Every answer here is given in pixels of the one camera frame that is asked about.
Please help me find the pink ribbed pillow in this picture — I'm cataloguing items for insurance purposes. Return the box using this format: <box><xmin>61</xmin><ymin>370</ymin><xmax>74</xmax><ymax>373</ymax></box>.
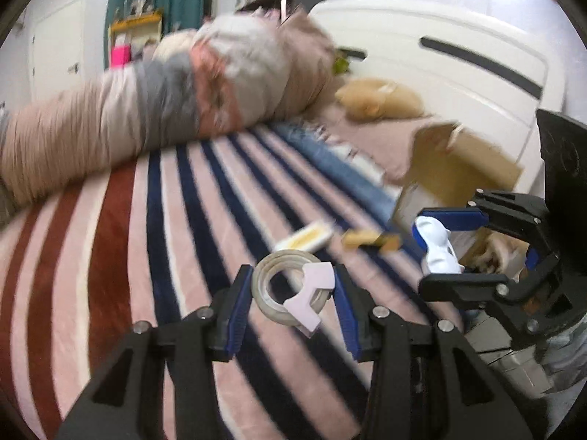
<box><xmin>313</xmin><ymin>103</ymin><xmax>442</xmax><ymax>186</ymax></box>

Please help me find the cardboard box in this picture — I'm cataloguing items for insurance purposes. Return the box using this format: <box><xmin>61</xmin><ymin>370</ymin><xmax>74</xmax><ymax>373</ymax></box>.
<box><xmin>391</xmin><ymin>123</ymin><xmax>527</xmax><ymax>275</ymax></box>

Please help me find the rolled striped duvet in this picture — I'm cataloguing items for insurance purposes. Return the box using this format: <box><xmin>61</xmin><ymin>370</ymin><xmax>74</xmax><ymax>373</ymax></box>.
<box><xmin>1</xmin><ymin>10</ymin><xmax>336</xmax><ymax>220</ymax></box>

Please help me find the yellow cabinet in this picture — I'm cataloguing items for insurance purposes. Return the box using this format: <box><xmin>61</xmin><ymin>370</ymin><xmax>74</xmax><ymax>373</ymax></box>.
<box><xmin>107</xmin><ymin>11</ymin><xmax>163</xmax><ymax>54</ymax></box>

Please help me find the clear tape roll dispenser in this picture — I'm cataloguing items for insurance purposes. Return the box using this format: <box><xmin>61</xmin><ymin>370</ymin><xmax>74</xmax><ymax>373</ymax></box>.
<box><xmin>251</xmin><ymin>249</ymin><xmax>335</xmax><ymax>338</ymax></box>

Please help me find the tan plush toy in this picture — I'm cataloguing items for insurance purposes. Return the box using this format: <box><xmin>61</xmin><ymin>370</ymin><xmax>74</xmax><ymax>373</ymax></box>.
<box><xmin>334</xmin><ymin>77</ymin><xmax>425</xmax><ymax>122</ymax></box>

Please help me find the white door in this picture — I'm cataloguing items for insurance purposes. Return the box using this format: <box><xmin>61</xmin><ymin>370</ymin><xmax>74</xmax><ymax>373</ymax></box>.
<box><xmin>29</xmin><ymin>0</ymin><xmax>84</xmax><ymax>101</ymax></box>

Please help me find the gold rectangular bar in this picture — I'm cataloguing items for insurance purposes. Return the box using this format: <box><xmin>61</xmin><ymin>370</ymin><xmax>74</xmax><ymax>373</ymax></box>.
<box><xmin>341</xmin><ymin>230</ymin><xmax>403</xmax><ymax>252</ymax></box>

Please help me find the white box yellow label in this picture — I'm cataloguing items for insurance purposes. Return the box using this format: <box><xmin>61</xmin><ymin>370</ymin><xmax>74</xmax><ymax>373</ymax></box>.
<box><xmin>273</xmin><ymin>220</ymin><xmax>334</xmax><ymax>253</ymax></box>

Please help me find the pink gift bag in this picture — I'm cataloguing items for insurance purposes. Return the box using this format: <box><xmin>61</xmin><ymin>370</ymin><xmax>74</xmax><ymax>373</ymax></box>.
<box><xmin>109</xmin><ymin>45</ymin><xmax>131</xmax><ymax>67</ymax></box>

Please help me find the striped bed blanket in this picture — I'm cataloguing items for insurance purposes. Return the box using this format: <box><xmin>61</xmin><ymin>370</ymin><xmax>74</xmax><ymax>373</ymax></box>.
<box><xmin>1</xmin><ymin>124</ymin><xmax>460</xmax><ymax>439</ymax></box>

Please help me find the white bed headboard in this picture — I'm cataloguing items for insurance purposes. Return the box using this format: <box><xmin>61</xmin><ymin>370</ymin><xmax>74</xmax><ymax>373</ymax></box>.
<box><xmin>310</xmin><ymin>0</ymin><xmax>566</xmax><ymax>192</ymax></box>

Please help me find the green plush toy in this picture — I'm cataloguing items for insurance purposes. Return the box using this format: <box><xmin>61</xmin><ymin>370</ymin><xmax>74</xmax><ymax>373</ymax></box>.
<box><xmin>332</xmin><ymin>52</ymin><xmax>350</xmax><ymax>76</ymax></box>

